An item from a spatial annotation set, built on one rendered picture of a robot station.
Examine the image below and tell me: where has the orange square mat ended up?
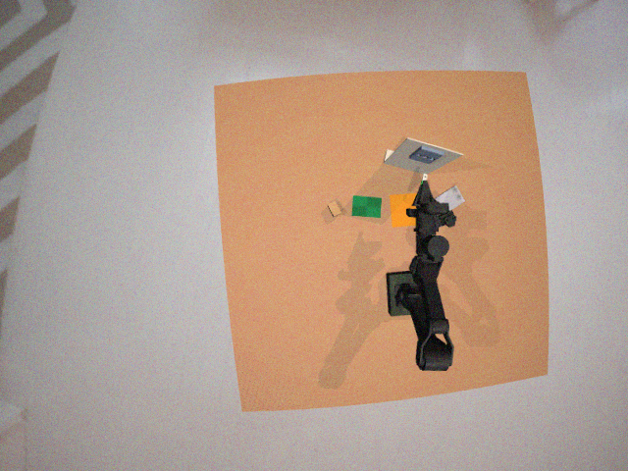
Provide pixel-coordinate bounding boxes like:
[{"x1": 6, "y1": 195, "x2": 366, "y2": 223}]
[{"x1": 390, "y1": 193, "x2": 417, "y2": 227}]

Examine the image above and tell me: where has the beige panel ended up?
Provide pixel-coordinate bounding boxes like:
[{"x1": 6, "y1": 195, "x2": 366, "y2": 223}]
[{"x1": 384, "y1": 138, "x2": 463, "y2": 175}]

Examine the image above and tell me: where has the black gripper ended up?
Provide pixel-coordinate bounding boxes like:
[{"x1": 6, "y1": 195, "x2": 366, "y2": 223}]
[{"x1": 406, "y1": 181, "x2": 449, "y2": 236}]

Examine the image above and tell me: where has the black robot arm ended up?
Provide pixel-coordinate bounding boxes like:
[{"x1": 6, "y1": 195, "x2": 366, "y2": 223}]
[{"x1": 394, "y1": 210, "x2": 457, "y2": 371}]

